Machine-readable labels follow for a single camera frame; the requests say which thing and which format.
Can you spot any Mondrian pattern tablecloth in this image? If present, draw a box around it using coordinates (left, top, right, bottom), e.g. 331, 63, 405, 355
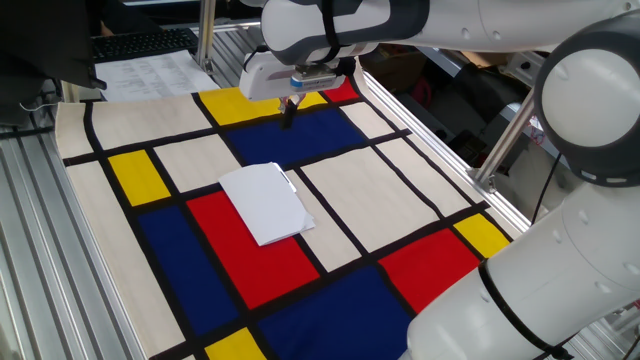
54, 77, 514, 360

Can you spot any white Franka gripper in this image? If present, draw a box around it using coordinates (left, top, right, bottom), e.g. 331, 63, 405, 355
238, 49, 347, 130

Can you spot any aluminium frame post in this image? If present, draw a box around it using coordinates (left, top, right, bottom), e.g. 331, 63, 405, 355
196, 0, 217, 75
472, 89, 536, 194

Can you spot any white paper sheet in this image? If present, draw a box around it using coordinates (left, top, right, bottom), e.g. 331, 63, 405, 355
218, 162, 316, 247

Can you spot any printed paper document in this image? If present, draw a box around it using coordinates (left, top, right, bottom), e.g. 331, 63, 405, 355
94, 49, 221, 104

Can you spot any brown cardboard box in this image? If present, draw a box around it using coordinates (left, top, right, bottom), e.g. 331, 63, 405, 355
359, 44, 429, 94

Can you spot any black computer monitor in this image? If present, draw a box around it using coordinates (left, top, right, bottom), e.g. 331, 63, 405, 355
0, 0, 108, 126

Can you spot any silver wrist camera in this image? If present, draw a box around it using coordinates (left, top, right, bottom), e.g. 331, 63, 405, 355
289, 67, 336, 92

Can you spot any person in dark clothing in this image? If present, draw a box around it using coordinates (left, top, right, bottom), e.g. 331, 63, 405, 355
84, 0, 166, 37

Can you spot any black computer keyboard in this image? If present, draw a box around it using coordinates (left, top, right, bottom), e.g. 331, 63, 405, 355
91, 27, 200, 64

